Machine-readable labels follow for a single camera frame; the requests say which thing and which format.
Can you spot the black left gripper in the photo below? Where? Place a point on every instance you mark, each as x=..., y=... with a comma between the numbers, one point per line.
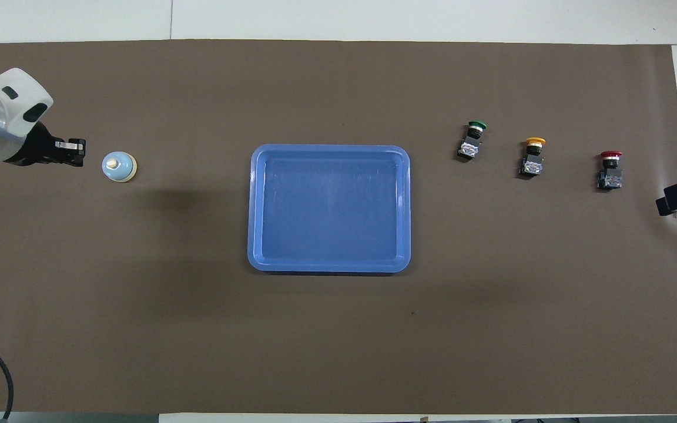
x=36, y=150

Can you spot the light blue call bell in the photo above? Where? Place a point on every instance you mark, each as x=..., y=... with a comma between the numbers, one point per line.
x=119, y=167

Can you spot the red mushroom push button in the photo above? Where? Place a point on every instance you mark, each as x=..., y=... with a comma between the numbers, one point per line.
x=609, y=176

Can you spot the yellow mushroom push button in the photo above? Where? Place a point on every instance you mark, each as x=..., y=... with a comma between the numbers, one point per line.
x=532, y=163

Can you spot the green mushroom push button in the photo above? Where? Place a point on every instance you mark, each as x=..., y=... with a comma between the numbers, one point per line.
x=470, y=147

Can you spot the blue plastic tray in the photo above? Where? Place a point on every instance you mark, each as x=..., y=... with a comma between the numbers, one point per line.
x=329, y=211

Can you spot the brown table mat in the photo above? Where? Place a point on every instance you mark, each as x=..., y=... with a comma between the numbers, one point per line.
x=338, y=341

